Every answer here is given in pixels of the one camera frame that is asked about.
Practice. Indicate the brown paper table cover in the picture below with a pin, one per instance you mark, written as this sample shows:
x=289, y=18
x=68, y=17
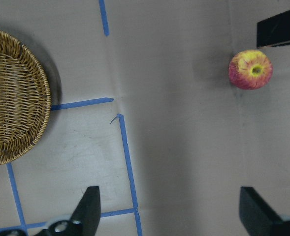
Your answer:
x=143, y=108

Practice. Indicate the woven wicker basket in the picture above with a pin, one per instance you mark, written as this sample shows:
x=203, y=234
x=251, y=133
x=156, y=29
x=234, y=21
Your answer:
x=25, y=99

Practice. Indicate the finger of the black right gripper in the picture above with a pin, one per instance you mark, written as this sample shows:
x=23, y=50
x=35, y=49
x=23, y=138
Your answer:
x=274, y=31

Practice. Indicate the red yellow transferred apple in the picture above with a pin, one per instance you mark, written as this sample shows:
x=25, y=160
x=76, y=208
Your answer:
x=250, y=69

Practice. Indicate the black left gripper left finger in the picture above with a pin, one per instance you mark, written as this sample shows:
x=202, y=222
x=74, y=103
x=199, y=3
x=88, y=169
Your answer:
x=84, y=220

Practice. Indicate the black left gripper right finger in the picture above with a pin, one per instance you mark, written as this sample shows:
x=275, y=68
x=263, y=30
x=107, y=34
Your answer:
x=257, y=216

